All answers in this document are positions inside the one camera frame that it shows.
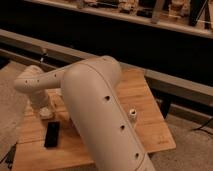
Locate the wooden board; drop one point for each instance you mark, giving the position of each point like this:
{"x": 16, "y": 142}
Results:
{"x": 71, "y": 154}

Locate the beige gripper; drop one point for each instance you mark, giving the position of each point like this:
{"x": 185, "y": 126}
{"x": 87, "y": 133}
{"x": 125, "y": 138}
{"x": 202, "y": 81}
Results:
{"x": 40, "y": 100}

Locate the background shelf with clutter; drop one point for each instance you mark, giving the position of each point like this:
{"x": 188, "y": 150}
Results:
{"x": 128, "y": 10}

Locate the black rectangular block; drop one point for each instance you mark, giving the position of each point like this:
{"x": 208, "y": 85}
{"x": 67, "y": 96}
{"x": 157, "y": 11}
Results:
{"x": 52, "y": 134}

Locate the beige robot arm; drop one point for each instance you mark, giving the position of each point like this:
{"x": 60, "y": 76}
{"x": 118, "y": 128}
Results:
{"x": 88, "y": 92}

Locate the white sponge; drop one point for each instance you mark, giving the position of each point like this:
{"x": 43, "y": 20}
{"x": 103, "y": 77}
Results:
{"x": 45, "y": 114}

